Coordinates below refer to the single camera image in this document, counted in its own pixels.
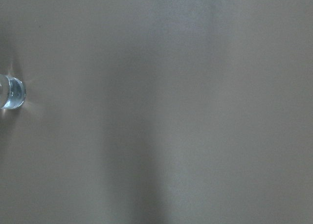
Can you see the glass sauce bottle metal spout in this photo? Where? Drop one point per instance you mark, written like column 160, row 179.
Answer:
column 12, row 92

